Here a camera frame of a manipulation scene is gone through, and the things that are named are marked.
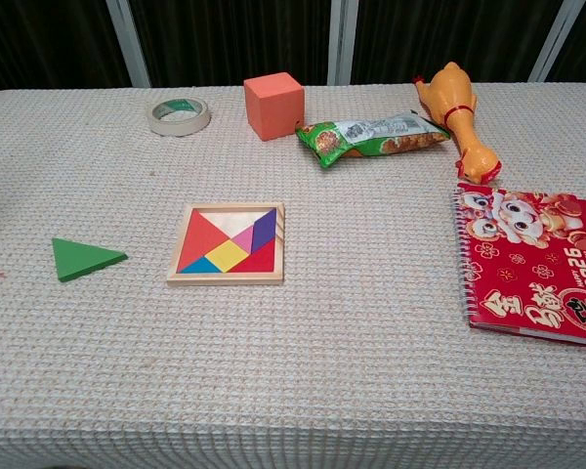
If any green wooden triangle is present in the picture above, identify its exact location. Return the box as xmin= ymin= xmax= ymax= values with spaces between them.
xmin=51 ymin=236 xmax=129 ymax=283

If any medium red tangram triangle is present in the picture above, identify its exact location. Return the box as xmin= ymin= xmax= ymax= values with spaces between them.
xmin=226 ymin=236 xmax=277 ymax=275

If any pink tangram triangle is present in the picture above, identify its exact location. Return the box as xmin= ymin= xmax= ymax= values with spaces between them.
xmin=230 ymin=224 xmax=256 ymax=255

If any yellow tangram square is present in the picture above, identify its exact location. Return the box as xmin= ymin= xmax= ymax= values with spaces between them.
xmin=203 ymin=237 xmax=253 ymax=274

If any large red tangram triangle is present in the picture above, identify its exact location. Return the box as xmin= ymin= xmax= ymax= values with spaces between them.
xmin=177 ymin=208 xmax=234 ymax=274

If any blue tangram triangle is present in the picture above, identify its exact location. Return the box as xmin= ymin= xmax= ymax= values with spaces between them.
xmin=178 ymin=254 xmax=226 ymax=275

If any purple tangram parallelogram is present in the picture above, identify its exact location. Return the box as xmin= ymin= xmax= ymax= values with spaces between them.
xmin=250 ymin=207 xmax=278 ymax=255

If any wooden tangram tray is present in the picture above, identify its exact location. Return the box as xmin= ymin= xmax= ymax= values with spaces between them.
xmin=165 ymin=201 xmax=286 ymax=288

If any beige woven tablecloth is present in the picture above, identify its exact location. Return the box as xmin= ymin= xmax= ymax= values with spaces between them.
xmin=0 ymin=82 xmax=586 ymax=469

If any green snack bag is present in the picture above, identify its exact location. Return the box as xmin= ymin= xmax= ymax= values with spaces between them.
xmin=295 ymin=110 xmax=451 ymax=170

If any orange foam cube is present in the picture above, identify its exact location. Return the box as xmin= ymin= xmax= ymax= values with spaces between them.
xmin=242 ymin=71 xmax=306 ymax=143

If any beige masking tape roll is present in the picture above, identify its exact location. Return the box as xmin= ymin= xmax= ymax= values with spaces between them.
xmin=145 ymin=96 xmax=212 ymax=138

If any orange rubber chicken toy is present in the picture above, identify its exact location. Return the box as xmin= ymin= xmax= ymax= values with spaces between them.
xmin=412 ymin=61 xmax=503 ymax=186

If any red spiral 2026 calendar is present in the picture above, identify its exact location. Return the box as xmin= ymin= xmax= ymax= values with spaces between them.
xmin=451 ymin=181 xmax=586 ymax=349

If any white aluminium frame post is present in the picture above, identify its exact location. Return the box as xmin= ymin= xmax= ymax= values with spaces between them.
xmin=105 ymin=0 xmax=151 ymax=89
xmin=327 ymin=0 xmax=360 ymax=87
xmin=527 ymin=0 xmax=586 ymax=83

